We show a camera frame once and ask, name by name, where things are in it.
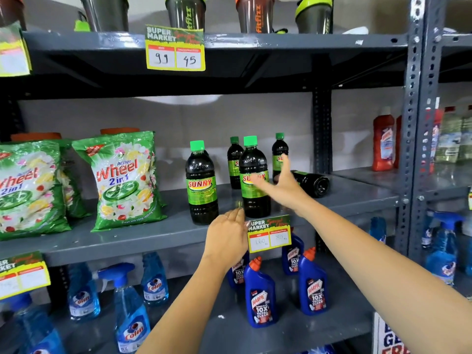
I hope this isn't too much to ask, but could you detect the brown shaker bottle orange lid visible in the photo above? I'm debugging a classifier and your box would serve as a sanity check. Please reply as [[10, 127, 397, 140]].
[[235, 0, 276, 34]]

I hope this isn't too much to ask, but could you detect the green detergent powder bag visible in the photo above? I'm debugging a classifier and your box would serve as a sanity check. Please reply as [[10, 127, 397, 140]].
[[58, 139, 91, 219], [0, 141, 72, 241], [72, 131, 167, 233]]

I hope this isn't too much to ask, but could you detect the red cleaner bottle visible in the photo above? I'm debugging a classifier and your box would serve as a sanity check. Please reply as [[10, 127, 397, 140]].
[[424, 97, 445, 174], [371, 106, 396, 172]]

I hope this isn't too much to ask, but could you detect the person's left hand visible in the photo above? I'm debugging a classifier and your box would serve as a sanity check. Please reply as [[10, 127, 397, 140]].
[[204, 208, 251, 272]]

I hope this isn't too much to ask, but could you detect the blue toilet cleaner bottle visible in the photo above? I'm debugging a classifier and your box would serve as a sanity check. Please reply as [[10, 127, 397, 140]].
[[244, 256, 279, 329], [226, 251, 251, 290], [297, 247, 330, 316], [282, 232, 305, 276]]

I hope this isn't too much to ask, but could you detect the orange lid container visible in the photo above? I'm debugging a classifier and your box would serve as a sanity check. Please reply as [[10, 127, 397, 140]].
[[100, 127, 141, 136], [10, 132, 62, 142]]

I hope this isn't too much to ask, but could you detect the grey shaker bottle green lid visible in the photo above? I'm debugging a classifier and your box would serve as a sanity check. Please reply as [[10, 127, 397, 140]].
[[165, 0, 207, 32], [295, 0, 335, 34], [77, 0, 130, 33]]

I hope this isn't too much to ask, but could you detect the dark cleaner bottle green cap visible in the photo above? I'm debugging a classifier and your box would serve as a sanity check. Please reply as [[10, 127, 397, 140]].
[[291, 170, 331, 199], [272, 133, 290, 181], [238, 135, 272, 219], [185, 140, 219, 225], [227, 136, 245, 190]]

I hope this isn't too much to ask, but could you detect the dark shaker bottle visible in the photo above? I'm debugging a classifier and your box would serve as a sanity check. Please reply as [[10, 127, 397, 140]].
[[0, 0, 27, 32]]

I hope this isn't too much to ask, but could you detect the blue glass cleaner spray bottle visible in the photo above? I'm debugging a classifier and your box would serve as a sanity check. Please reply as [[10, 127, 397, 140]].
[[141, 251, 170, 307], [369, 216, 387, 244], [97, 263, 151, 354], [462, 217, 472, 278], [424, 211, 465, 286], [0, 293, 67, 354], [421, 209, 436, 250], [67, 262, 101, 321]]

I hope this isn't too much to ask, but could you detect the white printed sign board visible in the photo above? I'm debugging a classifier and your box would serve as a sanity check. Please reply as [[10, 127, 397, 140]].
[[372, 312, 411, 354]]

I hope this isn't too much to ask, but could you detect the pale green packet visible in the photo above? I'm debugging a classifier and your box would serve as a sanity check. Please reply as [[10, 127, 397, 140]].
[[435, 106, 464, 165], [459, 104, 472, 161]]

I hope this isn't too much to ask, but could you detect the person's left forearm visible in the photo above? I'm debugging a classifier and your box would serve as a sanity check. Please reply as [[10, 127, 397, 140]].
[[136, 259, 239, 354]]

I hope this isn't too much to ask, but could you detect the person's right forearm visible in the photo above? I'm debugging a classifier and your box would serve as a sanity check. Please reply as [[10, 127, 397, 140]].
[[299, 198, 472, 354]]

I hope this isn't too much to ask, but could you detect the person's right hand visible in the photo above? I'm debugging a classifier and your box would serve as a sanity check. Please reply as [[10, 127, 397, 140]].
[[251, 154, 315, 219]]

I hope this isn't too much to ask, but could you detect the grey metal shelf rack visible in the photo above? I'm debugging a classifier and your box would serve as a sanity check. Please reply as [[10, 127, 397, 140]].
[[0, 0, 428, 354], [407, 0, 472, 303]]

